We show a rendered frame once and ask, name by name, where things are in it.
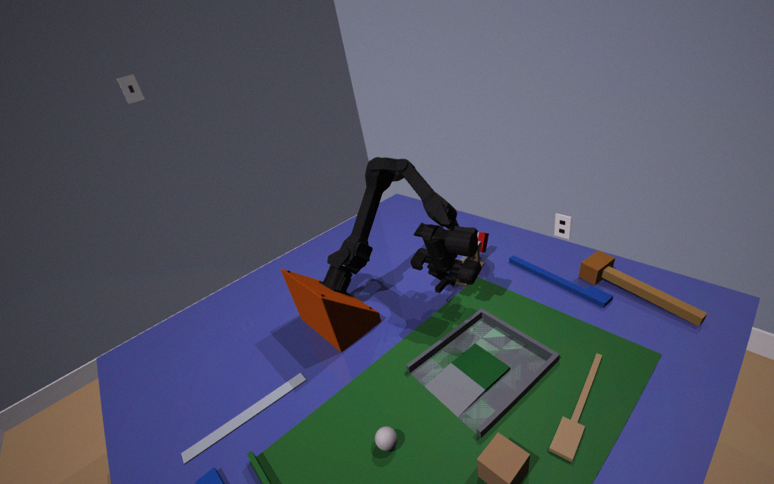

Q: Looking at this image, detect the grey ball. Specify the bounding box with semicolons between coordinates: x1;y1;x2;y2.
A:
375;426;398;450

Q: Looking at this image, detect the green flat mat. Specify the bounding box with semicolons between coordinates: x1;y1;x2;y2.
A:
257;277;662;484

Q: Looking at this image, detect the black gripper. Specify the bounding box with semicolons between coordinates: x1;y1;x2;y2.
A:
411;248;482;286

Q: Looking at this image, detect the grey flat bar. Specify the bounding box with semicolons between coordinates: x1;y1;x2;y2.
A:
181;373;306;465

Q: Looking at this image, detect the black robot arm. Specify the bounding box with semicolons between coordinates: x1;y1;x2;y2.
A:
318;157;478;294

